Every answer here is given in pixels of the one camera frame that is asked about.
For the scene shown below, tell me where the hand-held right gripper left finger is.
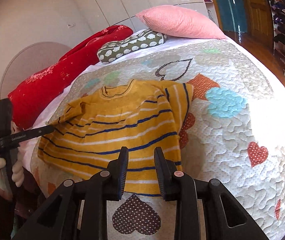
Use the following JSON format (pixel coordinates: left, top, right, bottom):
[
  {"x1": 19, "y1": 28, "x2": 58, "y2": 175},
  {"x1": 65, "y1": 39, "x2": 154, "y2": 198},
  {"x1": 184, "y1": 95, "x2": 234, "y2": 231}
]
[{"x1": 12, "y1": 146, "x2": 129, "y2": 240}]

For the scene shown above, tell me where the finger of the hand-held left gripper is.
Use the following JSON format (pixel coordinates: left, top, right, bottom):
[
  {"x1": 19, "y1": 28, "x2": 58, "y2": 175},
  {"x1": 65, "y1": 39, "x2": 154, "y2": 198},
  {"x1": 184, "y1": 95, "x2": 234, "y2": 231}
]
[{"x1": 19, "y1": 125, "x2": 55, "y2": 143}]

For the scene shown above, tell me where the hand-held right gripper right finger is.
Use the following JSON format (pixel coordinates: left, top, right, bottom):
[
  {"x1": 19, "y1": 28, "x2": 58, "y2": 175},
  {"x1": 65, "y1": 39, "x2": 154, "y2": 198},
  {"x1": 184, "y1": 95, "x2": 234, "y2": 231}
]
[{"x1": 154, "y1": 147, "x2": 270, "y2": 240}]

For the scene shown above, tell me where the yellow striped knit sweater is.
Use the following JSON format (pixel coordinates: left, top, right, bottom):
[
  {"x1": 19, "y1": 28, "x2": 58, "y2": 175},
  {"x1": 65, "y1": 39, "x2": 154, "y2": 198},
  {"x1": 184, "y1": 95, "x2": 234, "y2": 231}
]
[{"x1": 37, "y1": 79, "x2": 195, "y2": 197}]

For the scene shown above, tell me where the person's left hand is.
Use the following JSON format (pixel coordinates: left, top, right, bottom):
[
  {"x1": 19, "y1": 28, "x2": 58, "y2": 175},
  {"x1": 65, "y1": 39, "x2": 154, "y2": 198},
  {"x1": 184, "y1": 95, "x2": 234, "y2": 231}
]
[{"x1": 0, "y1": 155, "x2": 24, "y2": 188}]

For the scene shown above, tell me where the red patterned pillow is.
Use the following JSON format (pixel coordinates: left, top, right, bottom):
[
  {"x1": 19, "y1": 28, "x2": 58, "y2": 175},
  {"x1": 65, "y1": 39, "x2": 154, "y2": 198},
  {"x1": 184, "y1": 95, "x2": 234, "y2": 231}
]
[{"x1": 7, "y1": 25, "x2": 134, "y2": 130}]

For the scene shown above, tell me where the heart-patterned quilt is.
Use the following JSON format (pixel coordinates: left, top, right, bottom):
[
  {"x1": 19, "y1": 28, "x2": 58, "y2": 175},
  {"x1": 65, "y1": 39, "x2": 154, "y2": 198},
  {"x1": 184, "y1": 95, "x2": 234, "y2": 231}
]
[{"x1": 30, "y1": 40, "x2": 285, "y2": 240}]

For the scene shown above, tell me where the beige rounded headboard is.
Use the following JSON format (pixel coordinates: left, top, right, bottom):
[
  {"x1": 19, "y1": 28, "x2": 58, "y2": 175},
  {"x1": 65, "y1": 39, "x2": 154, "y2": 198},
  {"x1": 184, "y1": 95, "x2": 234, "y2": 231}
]
[{"x1": 0, "y1": 42, "x2": 73, "y2": 100}]

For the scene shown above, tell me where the olive sheep-print pillow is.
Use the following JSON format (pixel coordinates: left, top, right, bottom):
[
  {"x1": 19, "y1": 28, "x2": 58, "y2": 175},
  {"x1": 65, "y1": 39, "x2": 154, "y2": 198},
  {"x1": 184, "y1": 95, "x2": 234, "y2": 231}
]
[{"x1": 97, "y1": 29, "x2": 168, "y2": 63}]

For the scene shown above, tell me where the pink pillow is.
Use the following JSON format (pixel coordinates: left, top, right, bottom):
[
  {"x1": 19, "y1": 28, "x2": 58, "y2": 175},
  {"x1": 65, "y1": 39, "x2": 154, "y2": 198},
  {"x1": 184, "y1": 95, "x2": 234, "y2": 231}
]
[{"x1": 135, "y1": 5, "x2": 229, "y2": 40}]

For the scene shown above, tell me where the wooden door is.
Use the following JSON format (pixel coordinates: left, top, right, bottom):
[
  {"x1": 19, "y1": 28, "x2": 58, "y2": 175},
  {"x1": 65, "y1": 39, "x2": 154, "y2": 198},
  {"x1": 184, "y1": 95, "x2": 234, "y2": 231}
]
[{"x1": 240, "y1": 0, "x2": 275, "y2": 39}]

